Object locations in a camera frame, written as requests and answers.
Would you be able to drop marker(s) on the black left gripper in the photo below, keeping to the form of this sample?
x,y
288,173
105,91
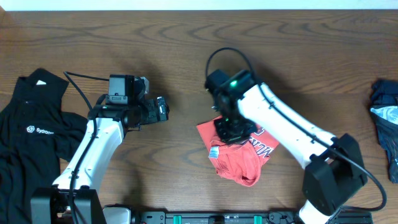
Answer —
x,y
152,116

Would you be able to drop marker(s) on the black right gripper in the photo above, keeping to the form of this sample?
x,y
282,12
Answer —
x,y
229,138

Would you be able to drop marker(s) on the red orange t-shirt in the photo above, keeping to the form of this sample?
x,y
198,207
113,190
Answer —
x,y
241,162

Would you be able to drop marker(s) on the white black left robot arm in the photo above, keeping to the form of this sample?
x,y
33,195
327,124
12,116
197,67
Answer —
x,y
73,196

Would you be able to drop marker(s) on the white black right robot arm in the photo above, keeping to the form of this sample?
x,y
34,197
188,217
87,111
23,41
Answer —
x,y
333,167

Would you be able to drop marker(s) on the black polo shirt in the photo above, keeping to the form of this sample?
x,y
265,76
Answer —
x,y
35,135

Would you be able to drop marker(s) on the dark blue jeans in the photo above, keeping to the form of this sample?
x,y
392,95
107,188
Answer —
x,y
383,111

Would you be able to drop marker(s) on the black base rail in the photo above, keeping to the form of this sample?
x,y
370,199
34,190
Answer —
x,y
217,217

